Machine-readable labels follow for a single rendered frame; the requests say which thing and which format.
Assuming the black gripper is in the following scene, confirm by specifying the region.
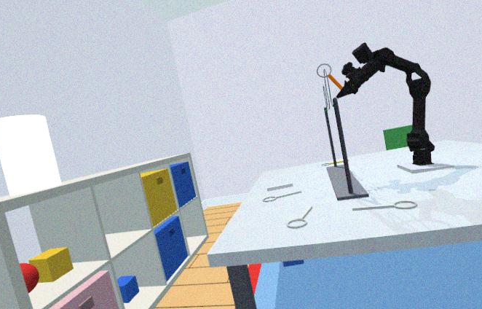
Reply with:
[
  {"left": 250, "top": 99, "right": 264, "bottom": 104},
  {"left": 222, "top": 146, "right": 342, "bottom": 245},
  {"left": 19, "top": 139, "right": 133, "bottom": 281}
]
[{"left": 336, "top": 67, "right": 371, "bottom": 98}]

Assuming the orange handle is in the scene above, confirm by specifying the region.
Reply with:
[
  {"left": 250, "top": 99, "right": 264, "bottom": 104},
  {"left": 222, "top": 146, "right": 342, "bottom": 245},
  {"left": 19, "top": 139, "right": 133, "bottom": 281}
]
[{"left": 317, "top": 63, "right": 343, "bottom": 90}]

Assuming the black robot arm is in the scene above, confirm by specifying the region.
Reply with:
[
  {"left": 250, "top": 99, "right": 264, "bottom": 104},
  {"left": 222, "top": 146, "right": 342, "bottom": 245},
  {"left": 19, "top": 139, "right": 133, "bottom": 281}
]
[{"left": 341, "top": 42, "right": 435, "bottom": 166}]

